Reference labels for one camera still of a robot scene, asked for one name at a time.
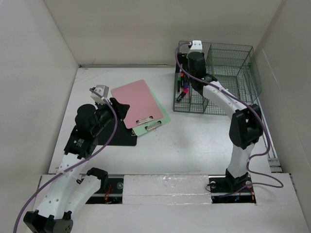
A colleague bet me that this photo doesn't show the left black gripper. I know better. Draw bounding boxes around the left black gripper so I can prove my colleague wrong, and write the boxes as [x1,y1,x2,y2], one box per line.
[91,97,129,136]

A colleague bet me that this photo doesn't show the green highlighter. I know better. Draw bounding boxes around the green highlighter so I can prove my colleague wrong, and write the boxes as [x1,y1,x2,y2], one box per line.
[177,75,181,93]

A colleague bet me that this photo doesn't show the pink clipboard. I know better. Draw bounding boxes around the pink clipboard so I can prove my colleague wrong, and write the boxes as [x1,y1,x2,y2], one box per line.
[111,80,163,129]

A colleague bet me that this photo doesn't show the green clipboard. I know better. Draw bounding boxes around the green clipboard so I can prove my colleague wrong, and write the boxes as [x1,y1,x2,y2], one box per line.
[133,86,172,137]

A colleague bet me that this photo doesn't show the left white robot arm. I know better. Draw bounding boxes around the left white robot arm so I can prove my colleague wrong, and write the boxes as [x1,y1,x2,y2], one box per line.
[23,98,130,233]

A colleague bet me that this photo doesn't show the black mat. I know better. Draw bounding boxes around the black mat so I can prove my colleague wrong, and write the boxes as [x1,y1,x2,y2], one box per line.
[98,125,137,146]

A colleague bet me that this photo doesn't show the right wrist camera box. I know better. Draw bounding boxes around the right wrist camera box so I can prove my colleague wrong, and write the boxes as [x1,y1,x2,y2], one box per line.
[190,40,203,52]

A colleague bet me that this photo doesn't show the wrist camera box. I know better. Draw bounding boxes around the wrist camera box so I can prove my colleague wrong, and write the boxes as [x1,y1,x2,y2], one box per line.
[190,40,203,52]
[90,85,109,105]

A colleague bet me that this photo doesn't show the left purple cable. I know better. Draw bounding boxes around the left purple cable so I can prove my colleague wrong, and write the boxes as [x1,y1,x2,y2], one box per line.
[15,88,119,233]

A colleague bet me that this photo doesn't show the purple cable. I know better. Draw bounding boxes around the purple cable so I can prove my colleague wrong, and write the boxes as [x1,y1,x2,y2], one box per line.
[175,41,284,197]
[15,88,119,233]

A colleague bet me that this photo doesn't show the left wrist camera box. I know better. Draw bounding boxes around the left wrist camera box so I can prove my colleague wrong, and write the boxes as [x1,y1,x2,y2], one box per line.
[90,85,109,105]

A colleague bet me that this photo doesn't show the green wire mesh organizer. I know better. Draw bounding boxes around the green wire mesh organizer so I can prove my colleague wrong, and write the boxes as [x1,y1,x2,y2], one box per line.
[173,42,262,115]

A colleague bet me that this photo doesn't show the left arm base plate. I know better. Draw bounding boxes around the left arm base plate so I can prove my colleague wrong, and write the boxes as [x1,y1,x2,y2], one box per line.
[86,177,124,204]

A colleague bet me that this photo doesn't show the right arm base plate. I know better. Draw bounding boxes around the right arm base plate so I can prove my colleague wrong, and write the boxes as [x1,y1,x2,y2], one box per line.
[205,176,256,204]

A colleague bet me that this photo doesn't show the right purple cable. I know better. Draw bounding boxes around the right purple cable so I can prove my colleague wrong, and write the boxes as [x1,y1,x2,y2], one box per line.
[175,41,284,197]

